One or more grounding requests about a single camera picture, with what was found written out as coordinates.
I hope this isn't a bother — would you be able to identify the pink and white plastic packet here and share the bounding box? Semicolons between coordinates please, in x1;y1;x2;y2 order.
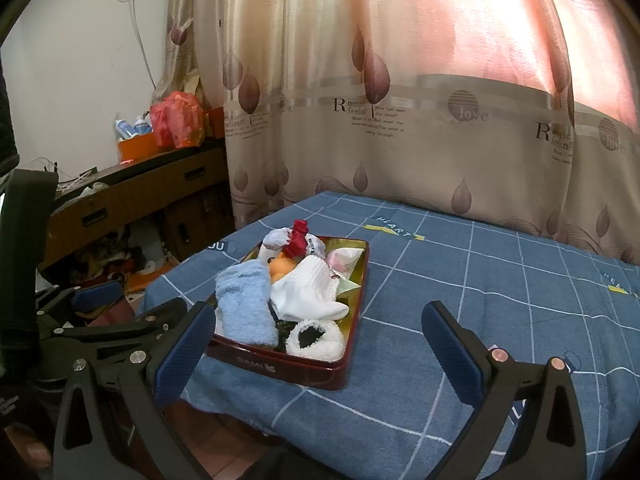
322;246;365;296

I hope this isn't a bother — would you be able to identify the light blue sock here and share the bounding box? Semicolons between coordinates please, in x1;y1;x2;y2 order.
214;260;279;349

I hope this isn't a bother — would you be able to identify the beige leaf print curtain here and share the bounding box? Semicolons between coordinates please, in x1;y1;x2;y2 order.
165;0;640;266

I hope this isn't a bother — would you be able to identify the red and white cloth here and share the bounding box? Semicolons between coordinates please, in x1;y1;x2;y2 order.
282;219;326;261

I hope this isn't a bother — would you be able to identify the white fluffy bootie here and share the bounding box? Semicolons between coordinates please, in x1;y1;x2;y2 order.
286;317;346;363

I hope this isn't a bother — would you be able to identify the orange plush toy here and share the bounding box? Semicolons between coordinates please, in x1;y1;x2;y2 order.
267;252;302;284

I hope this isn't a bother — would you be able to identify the pile of assorted clutter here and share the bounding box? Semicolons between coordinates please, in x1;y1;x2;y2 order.
70;220;181;292

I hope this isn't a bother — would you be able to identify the grey wall cable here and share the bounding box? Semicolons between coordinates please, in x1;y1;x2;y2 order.
110;0;159;92

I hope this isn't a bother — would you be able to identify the orange box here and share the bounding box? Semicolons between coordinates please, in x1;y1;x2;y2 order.
117;132;159;164

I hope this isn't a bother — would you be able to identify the red tin box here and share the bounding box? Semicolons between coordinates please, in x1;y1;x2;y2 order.
206;234;371;392

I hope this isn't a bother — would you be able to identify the brown wooden desk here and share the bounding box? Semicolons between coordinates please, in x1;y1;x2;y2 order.
37;137;236;275

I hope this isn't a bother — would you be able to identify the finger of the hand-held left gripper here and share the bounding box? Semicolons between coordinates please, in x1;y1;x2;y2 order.
55;297;189;342
35;280;124;315

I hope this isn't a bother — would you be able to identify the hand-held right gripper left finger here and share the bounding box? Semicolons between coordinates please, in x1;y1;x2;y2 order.
52;302;218;480

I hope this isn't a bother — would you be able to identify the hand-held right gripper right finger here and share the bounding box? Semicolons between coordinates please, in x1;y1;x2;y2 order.
421;301;588;480

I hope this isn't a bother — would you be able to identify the red plastic bag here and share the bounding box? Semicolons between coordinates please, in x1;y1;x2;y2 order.
150;91;207;150

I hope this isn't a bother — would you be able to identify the white sock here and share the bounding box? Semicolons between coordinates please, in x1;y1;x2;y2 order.
260;227;296;264
270;256;349;321

